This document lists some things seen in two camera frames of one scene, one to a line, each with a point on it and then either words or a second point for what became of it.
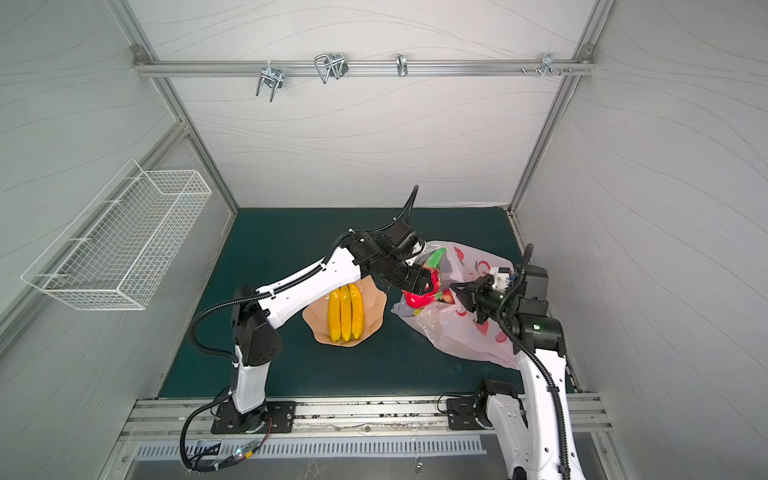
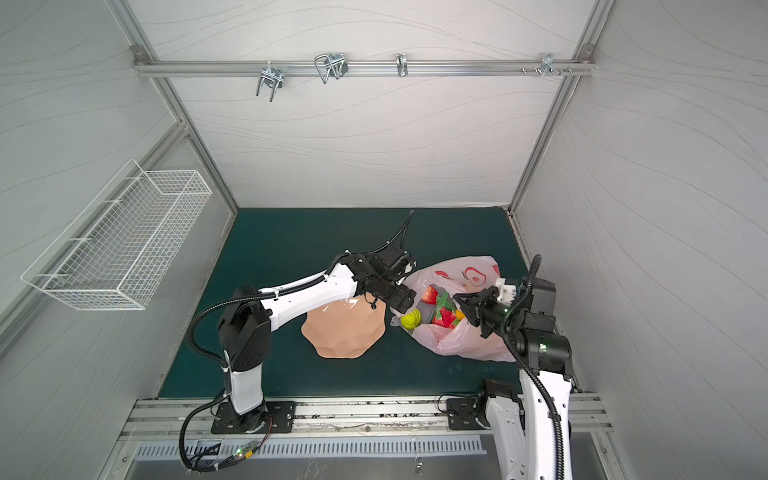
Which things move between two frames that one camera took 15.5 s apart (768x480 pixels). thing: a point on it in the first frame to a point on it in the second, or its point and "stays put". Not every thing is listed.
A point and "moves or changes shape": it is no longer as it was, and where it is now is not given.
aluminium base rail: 193,420 stays put
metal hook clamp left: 271,76 stays put
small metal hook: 402,66 stays put
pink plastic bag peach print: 449,320 moves or changes shape
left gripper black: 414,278 to 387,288
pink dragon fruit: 417,301 to 445,315
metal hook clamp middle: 334,64 stays put
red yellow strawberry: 447,297 moves or changes shape
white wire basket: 115,251 stays put
